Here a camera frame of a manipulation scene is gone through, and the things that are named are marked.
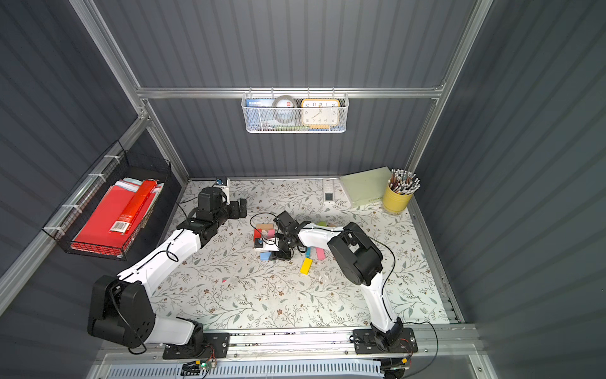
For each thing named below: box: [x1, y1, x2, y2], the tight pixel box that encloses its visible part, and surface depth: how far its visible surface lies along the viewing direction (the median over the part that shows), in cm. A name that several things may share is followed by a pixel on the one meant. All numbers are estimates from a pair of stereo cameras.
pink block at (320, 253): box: [315, 247, 326, 261], surface depth 95 cm
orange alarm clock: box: [301, 98, 341, 130], surface depth 91 cm
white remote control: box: [322, 178, 336, 203], surface depth 118 cm
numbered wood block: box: [255, 223, 275, 230], surface depth 106 cm
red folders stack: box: [70, 177, 165, 256], surface depth 73 cm
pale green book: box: [339, 165, 392, 207], surface depth 118 cm
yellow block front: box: [299, 257, 314, 275], surface depth 93 cm
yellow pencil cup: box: [382, 184, 414, 214], surface depth 104 cm
